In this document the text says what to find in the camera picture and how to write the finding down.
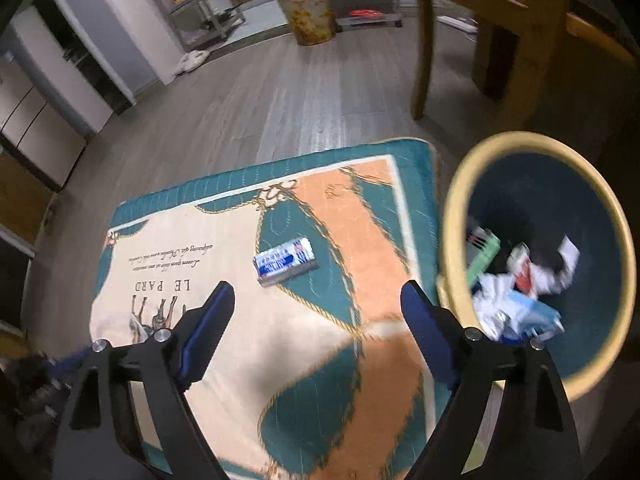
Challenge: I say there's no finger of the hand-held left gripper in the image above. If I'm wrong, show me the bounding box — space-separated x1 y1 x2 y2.
45 351 96 377

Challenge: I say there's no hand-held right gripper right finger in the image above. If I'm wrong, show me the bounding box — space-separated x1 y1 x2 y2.
400 280 583 480

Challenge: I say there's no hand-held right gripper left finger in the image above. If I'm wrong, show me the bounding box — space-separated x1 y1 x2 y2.
52 281 236 480

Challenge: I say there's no white and green medicine box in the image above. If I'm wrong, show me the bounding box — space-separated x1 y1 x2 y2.
466 225 502 286

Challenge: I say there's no white and red plastic wrapper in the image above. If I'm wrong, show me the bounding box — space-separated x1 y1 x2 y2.
505 235 582 297

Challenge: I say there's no small white and blue packet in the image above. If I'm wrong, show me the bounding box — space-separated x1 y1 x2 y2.
253 236 320 288

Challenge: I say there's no green bin with yellow rim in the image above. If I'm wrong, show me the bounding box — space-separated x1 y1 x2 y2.
437 131 638 401

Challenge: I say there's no yellow patterned trash can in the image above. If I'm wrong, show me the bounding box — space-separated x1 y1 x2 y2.
277 0 337 47

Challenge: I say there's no printed teal and orange mat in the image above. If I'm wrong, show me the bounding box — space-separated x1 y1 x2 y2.
90 137 441 480

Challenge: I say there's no white cabinet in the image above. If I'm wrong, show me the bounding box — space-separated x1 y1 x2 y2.
0 55 88 191

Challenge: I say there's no white power strip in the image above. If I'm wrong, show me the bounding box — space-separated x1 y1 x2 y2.
437 15 478 32

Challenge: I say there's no metal rack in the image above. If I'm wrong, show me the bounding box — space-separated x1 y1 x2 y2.
145 0 247 51

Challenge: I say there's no wooden chair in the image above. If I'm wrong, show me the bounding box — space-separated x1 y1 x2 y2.
411 0 640 131

